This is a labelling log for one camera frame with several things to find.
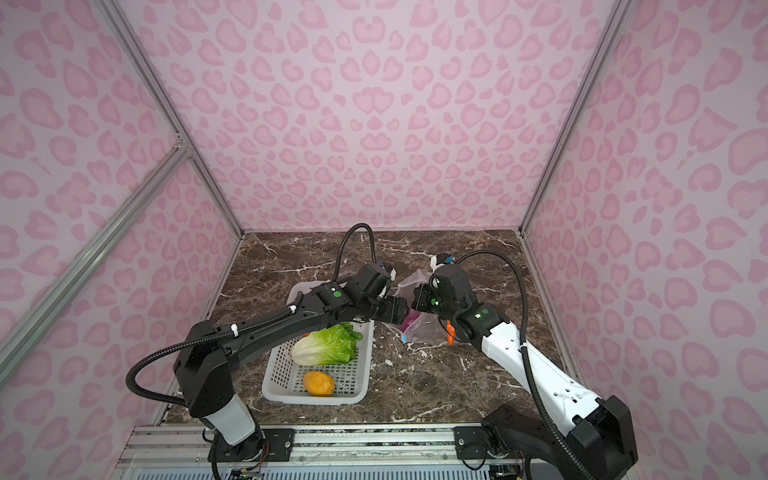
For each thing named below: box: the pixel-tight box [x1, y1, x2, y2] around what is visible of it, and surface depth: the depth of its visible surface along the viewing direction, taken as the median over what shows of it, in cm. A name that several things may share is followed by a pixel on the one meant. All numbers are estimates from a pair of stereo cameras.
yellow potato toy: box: [303, 371, 335, 396], surface depth 80 cm
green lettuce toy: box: [292, 322, 363, 366], surface depth 82 cm
